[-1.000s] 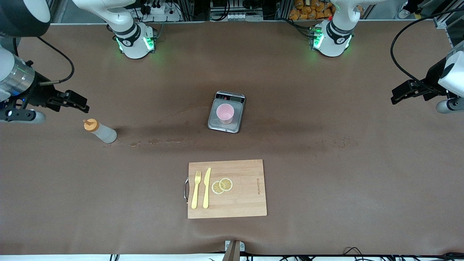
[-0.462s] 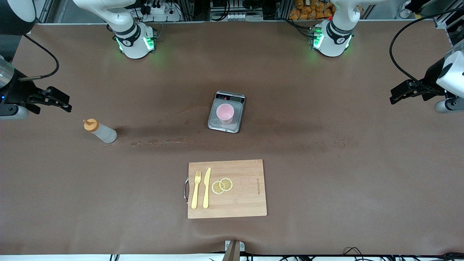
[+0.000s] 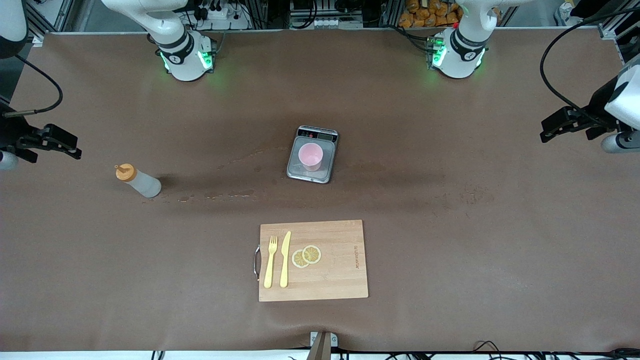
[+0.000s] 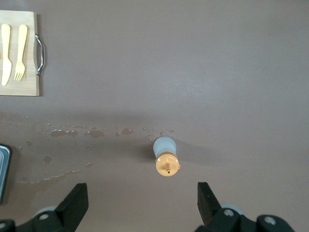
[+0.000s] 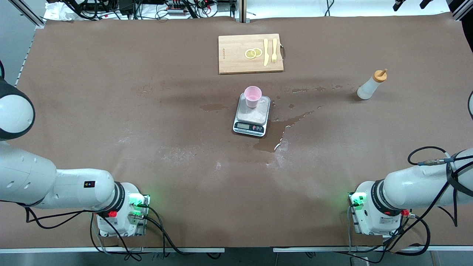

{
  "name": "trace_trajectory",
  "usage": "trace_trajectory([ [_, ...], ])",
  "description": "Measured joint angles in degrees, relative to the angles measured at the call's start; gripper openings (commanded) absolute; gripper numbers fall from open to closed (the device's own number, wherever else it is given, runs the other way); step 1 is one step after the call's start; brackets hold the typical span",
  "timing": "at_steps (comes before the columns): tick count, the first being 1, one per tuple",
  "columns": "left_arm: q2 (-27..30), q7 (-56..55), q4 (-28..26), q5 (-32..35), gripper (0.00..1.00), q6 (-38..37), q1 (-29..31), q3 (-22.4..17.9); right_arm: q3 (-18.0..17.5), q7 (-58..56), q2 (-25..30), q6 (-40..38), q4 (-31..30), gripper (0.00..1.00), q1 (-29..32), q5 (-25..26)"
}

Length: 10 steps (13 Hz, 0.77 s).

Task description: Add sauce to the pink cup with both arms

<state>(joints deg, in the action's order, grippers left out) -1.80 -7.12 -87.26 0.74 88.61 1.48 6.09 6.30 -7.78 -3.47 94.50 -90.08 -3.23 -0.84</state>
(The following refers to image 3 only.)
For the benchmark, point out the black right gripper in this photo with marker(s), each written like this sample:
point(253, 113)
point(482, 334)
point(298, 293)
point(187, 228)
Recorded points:
point(11, 134)

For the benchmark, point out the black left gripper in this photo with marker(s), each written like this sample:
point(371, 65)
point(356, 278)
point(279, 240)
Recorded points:
point(597, 108)

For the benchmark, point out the squeeze bottle orange cap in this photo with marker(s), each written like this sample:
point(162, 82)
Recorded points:
point(145, 186)

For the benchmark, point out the pink plastic cup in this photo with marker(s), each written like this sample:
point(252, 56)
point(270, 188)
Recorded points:
point(310, 156)

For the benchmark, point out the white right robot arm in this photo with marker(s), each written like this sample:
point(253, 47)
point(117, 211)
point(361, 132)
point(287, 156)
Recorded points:
point(185, 65)

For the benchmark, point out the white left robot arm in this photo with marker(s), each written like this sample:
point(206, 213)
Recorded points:
point(460, 60)

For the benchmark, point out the pile of orange packets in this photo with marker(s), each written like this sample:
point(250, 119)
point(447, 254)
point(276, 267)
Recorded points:
point(420, 17)

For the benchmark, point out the white power strip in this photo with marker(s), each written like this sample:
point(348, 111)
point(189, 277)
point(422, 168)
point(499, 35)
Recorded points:
point(320, 22)
point(220, 20)

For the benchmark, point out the brown table cover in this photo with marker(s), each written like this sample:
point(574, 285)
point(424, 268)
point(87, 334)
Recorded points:
point(450, 300)

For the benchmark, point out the steel kitchen scale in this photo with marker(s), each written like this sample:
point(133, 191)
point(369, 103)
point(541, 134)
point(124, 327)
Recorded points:
point(295, 170)

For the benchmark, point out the yellow plastic fork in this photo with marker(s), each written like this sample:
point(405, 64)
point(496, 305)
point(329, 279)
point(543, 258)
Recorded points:
point(270, 267)

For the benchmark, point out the yellow plastic knife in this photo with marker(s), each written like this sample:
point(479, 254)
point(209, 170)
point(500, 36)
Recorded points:
point(285, 260)

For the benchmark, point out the lemon slice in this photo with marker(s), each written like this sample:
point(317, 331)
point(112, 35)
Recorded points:
point(312, 254)
point(298, 260)

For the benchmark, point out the wooden cutting board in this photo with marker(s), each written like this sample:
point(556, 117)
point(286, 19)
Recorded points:
point(340, 275)

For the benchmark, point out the aluminium frame profile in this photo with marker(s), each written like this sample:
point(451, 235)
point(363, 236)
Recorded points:
point(607, 32)
point(37, 41)

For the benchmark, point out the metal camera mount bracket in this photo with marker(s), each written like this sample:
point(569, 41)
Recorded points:
point(322, 347)

